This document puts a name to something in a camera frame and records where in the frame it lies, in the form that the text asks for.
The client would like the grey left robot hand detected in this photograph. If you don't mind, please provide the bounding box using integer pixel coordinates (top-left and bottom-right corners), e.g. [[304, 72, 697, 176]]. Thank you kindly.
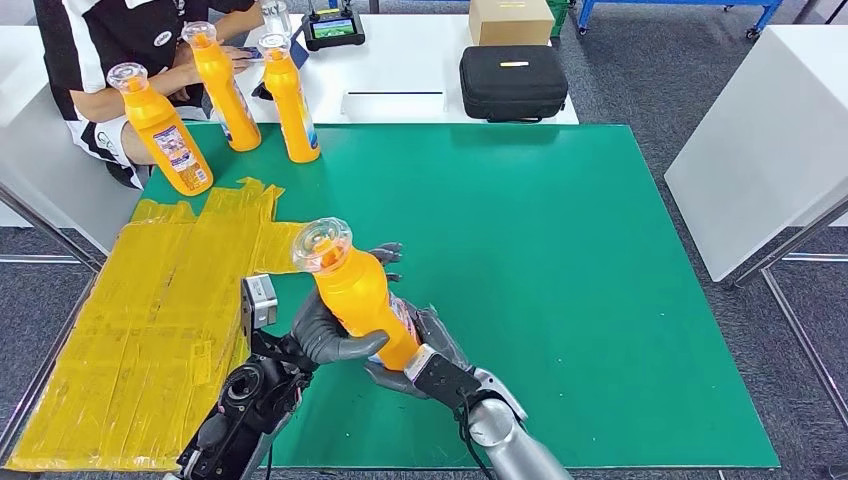
[[289, 241, 405, 367]]

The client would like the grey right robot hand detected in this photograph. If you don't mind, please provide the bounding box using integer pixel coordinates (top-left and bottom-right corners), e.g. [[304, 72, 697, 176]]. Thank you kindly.
[[362, 301, 475, 401]]

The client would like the orange bottle with clear cap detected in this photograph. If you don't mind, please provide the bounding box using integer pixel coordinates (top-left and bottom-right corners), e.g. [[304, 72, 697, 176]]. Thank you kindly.
[[106, 62, 215, 198], [181, 21, 263, 154], [257, 33, 322, 165], [292, 217, 423, 372]]

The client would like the clear water bottle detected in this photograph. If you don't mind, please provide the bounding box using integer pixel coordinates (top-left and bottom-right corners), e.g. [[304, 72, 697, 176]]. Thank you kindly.
[[259, 0, 293, 38]]

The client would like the green table mat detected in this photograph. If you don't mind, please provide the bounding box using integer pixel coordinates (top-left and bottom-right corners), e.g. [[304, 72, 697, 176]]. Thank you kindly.
[[142, 122, 780, 468]]

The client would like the yellow taped cardboard sheet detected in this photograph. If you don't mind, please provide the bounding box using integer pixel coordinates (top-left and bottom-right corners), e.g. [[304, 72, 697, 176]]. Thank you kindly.
[[6, 176, 313, 473]]

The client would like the black zippered case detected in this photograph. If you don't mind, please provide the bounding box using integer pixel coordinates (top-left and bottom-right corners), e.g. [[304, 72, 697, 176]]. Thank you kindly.
[[458, 44, 570, 125]]

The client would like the blue tablet cover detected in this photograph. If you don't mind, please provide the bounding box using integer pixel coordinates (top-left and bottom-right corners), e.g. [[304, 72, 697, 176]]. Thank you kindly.
[[250, 39, 310, 102]]

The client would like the black remote controller with screen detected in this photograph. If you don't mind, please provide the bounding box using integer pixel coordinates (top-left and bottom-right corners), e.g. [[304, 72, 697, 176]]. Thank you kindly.
[[301, 0, 366, 53]]

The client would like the brown cardboard box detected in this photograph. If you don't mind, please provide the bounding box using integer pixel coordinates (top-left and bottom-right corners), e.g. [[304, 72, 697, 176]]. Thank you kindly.
[[467, 0, 556, 47]]

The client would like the white bench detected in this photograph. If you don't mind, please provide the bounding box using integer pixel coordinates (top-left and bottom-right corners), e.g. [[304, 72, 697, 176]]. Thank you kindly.
[[0, 25, 144, 256]]

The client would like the green crate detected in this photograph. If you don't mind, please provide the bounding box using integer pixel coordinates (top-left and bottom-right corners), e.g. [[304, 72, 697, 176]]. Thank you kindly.
[[547, 0, 572, 38]]

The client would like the large white table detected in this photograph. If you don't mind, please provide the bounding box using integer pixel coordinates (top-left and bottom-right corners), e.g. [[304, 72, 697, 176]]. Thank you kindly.
[[663, 25, 848, 283]]

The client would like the person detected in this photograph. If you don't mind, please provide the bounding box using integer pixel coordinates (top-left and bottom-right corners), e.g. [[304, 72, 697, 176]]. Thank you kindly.
[[33, 0, 266, 191]]

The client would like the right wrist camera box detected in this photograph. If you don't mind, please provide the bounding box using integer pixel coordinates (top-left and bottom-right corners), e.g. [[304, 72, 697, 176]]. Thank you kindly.
[[404, 351, 484, 412]]

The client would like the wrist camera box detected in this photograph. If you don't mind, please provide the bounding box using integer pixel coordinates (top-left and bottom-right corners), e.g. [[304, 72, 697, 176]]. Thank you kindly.
[[404, 351, 484, 412], [241, 274, 280, 333]]

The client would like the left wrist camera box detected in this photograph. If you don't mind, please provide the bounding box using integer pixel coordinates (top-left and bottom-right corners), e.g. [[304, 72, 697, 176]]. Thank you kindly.
[[241, 274, 280, 333]]

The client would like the metal table frame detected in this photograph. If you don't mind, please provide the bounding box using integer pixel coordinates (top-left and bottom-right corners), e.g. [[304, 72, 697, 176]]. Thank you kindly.
[[0, 182, 104, 458], [731, 195, 848, 429]]

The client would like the blue metal cart frame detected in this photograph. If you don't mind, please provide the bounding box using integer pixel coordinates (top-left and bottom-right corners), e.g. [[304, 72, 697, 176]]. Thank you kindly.
[[574, 0, 784, 42]]

